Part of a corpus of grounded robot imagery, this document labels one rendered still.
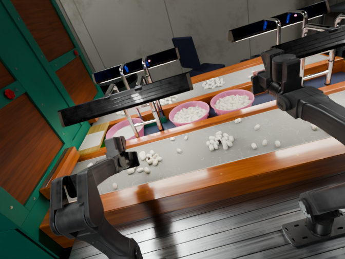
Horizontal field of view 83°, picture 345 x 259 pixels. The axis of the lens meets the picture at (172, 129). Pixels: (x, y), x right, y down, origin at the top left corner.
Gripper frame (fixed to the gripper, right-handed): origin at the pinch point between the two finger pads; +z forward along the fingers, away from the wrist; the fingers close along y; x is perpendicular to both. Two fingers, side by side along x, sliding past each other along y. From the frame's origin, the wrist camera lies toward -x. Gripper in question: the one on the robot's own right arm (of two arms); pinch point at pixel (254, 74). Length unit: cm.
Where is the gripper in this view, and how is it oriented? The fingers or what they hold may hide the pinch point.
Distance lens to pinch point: 81.7
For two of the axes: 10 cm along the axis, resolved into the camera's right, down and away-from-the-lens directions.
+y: -9.6, 2.9, 0.4
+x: 2.7, 8.0, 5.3
